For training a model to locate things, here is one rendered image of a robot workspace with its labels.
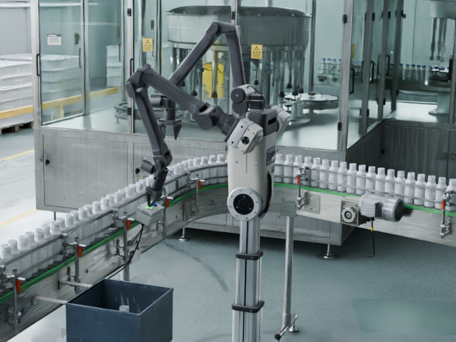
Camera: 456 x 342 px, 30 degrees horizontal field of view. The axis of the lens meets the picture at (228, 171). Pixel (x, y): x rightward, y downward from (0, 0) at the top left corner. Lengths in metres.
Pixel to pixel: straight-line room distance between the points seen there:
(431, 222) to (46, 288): 2.15
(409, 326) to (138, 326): 2.89
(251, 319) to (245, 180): 0.67
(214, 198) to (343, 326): 1.30
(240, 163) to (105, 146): 3.78
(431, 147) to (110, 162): 3.15
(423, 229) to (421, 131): 3.89
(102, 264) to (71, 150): 3.76
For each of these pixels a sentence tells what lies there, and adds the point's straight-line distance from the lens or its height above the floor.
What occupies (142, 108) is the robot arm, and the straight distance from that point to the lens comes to 3.80.
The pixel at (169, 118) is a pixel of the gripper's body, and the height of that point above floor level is 1.50.
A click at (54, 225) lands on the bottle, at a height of 1.15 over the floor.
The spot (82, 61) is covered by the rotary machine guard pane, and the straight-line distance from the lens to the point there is 7.46.
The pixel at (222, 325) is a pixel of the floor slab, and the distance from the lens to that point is 5.59.
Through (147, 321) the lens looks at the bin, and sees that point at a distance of 3.24.
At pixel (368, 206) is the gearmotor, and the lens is 4.64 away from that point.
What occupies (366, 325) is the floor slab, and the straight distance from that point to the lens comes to 5.71.
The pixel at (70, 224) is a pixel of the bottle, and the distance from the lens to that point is 3.67.
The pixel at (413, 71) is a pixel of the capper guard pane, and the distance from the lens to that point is 8.48.
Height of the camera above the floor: 2.11
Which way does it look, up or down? 12 degrees down
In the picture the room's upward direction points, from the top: 1 degrees clockwise
